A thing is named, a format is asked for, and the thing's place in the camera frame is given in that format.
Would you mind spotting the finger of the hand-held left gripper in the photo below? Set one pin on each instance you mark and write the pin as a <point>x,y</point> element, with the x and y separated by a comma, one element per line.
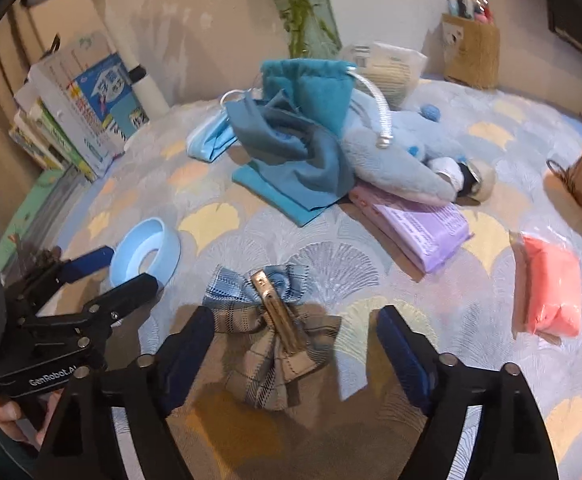
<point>131,290</point>
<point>88,262</point>

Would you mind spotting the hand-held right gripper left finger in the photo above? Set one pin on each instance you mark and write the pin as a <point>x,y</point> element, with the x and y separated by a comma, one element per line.
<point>191,340</point>

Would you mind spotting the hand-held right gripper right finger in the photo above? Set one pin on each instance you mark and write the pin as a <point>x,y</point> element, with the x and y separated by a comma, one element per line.
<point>403,355</point>

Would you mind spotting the plaid bow hair clip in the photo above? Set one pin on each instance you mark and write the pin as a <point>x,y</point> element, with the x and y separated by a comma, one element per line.
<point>271,360</point>

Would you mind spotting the light blue plush rabbit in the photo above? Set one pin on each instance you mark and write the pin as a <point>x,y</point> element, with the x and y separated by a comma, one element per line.
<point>396,170</point>

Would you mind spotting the person's left forearm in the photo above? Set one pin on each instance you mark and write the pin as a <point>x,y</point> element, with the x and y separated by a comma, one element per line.
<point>8,452</point>

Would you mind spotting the person's left hand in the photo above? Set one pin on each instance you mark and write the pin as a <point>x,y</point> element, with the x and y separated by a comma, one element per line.
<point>8,416</point>

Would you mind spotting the patterned table mat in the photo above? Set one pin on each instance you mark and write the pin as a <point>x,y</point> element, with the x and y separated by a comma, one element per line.
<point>321,260</point>

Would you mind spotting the purple tissue packet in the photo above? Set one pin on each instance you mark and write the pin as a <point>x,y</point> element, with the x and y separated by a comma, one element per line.
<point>421,230</point>

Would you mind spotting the stack of books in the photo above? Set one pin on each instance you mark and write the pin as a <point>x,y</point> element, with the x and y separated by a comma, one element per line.
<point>41,145</point>

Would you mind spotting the small light blue book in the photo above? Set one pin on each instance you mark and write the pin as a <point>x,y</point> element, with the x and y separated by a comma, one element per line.
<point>131,117</point>

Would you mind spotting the pink packet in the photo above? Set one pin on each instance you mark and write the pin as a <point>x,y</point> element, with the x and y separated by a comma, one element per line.
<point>546,280</point>

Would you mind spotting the large white book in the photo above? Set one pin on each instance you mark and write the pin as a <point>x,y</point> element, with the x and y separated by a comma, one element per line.
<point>86,95</point>

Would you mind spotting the blue face mask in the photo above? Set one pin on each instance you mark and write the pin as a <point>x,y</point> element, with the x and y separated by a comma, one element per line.
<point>211,140</point>

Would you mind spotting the white desk lamp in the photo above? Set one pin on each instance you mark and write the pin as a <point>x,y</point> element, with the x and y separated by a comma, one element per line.
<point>146,85</point>

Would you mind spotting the small black white doll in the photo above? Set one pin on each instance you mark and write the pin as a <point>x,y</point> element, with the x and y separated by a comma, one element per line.
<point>453,172</point>

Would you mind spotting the dark blue cloth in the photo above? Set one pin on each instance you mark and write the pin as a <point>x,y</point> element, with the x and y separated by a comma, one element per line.
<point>296,160</point>

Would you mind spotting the white wipes packet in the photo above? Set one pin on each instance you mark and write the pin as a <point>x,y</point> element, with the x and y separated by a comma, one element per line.
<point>391,70</point>

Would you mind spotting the woven pen holder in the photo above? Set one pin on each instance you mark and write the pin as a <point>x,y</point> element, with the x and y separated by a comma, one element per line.
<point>471,55</point>

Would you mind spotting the glass vase with plant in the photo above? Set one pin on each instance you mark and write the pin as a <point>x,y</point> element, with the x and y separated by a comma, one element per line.
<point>311,20</point>

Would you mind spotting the bunch of pens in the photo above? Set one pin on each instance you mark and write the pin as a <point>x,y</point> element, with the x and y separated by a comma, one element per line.
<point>463,7</point>

